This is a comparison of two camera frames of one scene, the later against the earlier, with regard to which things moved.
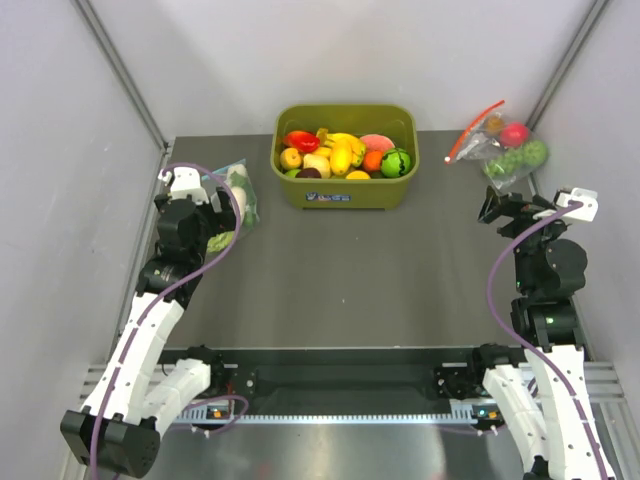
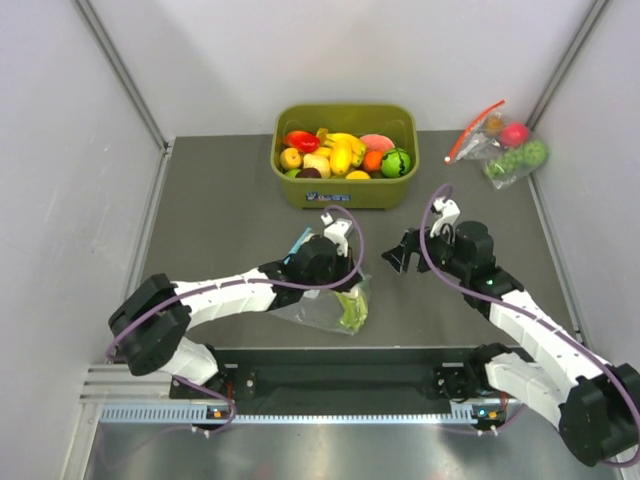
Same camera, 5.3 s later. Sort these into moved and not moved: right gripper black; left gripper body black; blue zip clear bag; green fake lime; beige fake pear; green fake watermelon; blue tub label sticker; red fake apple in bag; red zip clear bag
Moved: right gripper black; left gripper body black; blue zip clear bag
Not moved: green fake watermelon; beige fake pear; red fake apple in bag; red zip clear bag; green fake lime; blue tub label sticker
